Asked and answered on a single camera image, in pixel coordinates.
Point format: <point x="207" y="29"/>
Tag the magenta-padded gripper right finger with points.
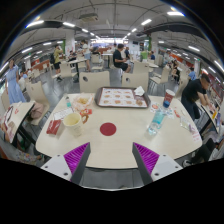
<point x="148" y="158"/>

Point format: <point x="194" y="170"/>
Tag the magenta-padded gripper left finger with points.
<point x="75" y="158"/>

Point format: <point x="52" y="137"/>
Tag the clear blue-capped water bottle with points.
<point x="156" y="120"/>

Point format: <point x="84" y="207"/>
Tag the cream paper cup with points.
<point x="74" y="125"/>

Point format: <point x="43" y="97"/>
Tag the red carton box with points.
<point x="53" y="127"/>

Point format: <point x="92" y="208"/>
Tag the flat round red coaster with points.
<point x="108" y="129"/>

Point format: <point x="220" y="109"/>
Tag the white printed paper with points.
<point x="61" y="114"/>

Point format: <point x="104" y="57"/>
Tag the red sauce packet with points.
<point x="86" y="112"/>
<point x="177" y="113"/>

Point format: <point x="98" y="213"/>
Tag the colourful sticker sheet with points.
<point x="170" y="112"/>

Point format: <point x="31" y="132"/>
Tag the clear plastic bag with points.
<point x="185" y="123"/>

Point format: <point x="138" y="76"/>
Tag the small clear bottle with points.
<point x="68" y="102"/>

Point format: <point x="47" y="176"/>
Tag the food wrapper paper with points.
<point x="82" y="101"/>

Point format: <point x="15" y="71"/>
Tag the pink bag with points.
<point x="36" y="110"/>

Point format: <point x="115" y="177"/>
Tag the red paper cup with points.
<point x="169" y="96"/>

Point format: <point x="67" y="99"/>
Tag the brown food tray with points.
<point x="120" y="97"/>

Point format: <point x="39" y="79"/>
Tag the white paper napkin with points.
<point x="139" y="91"/>

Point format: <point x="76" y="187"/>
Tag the beige side table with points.
<point x="15" y="118"/>

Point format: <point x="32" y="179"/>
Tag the beige chair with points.
<point x="135" y="81"/>
<point x="95" y="81"/>

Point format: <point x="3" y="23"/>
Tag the person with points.
<point x="118" y="58"/>
<point x="13" y="83"/>
<point x="192" y="91"/>
<point x="57" y="60"/>

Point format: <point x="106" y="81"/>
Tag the ceiling air conditioner unit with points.
<point x="88" y="17"/>

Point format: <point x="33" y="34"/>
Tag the ceiling lights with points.
<point x="175" y="13"/>

